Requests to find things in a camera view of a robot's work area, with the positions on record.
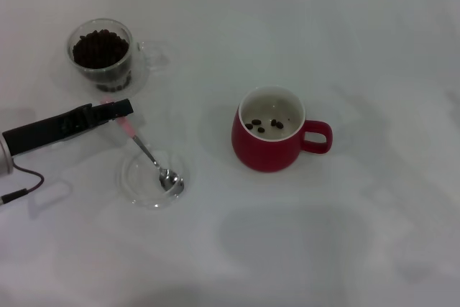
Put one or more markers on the pile of coffee beans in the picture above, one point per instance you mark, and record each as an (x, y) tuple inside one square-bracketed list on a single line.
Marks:
[(100, 50)]

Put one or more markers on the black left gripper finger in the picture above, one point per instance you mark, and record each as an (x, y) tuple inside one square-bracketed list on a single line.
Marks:
[(118, 108)]

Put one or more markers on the double-walled glass cup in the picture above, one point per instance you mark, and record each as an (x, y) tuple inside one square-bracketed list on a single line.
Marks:
[(70, 46)]

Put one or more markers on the clear glass saucer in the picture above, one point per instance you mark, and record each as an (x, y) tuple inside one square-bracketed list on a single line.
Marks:
[(142, 80)]

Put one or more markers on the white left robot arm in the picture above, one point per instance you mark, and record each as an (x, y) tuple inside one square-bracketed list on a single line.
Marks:
[(4, 159)]

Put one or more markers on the small clear glass dish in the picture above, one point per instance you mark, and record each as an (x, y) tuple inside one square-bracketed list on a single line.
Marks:
[(133, 192)]

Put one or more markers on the red ceramic mug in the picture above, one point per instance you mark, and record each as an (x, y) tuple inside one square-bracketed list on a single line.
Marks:
[(266, 156)]

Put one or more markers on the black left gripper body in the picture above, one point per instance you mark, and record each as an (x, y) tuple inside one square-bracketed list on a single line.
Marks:
[(46, 131)]

